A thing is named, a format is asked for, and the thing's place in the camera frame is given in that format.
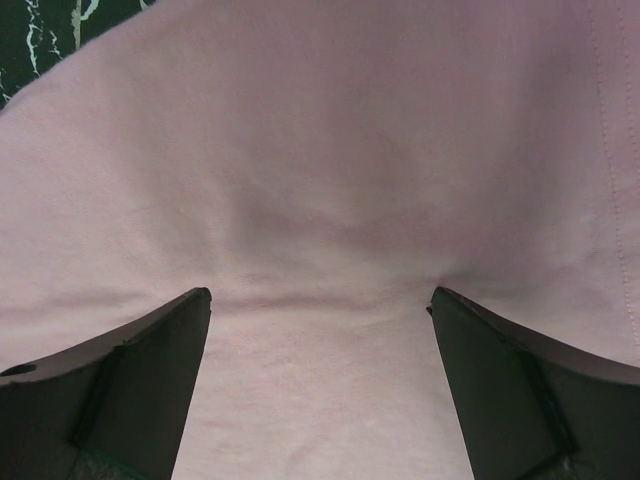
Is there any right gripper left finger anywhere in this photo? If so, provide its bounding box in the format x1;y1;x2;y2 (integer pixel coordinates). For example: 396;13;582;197
1;288;211;479

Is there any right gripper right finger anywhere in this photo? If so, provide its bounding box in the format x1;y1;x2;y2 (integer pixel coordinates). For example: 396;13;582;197
427;287;639;479

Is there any pink t shirt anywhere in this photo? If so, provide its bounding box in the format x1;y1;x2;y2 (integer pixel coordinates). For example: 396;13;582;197
1;1;639;479

